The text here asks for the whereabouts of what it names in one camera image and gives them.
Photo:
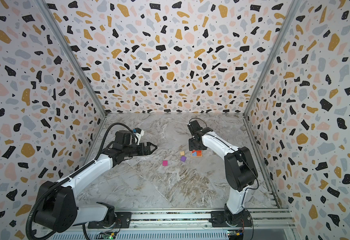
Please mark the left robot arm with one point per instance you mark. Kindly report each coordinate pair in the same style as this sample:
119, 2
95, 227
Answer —
57, 207

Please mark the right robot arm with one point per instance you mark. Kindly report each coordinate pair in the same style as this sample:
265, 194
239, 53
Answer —
240, 172

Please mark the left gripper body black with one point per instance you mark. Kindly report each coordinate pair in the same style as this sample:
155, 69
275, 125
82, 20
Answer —
131, 150

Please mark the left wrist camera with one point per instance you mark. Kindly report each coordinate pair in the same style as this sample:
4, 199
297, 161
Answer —
139, 133

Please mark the left frame aluminium post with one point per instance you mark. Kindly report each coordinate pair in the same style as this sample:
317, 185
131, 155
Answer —
48, 16

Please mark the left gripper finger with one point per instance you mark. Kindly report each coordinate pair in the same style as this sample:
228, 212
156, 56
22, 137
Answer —
151, 147
144, 152

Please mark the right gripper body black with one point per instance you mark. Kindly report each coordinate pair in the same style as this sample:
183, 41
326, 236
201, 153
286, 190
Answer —
196, 141

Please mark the frame aluminium post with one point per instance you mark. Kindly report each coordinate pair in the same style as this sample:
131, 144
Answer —
273, 53
48, 16

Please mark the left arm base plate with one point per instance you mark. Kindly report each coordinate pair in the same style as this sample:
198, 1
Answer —
119, 220

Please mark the right frame aluminium post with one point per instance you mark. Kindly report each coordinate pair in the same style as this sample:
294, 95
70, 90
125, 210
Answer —
273, 53

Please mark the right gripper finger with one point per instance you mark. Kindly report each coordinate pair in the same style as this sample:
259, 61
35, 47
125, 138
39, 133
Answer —
192, 145
201, 146

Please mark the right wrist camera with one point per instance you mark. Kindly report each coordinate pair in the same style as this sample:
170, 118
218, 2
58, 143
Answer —
195, 128

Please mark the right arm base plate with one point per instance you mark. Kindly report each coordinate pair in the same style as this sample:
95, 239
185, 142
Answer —
227, 219

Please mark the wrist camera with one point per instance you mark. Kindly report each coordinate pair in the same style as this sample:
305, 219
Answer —
195, 128
139, 133

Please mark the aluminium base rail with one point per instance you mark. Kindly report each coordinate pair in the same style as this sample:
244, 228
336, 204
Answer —
190, 224

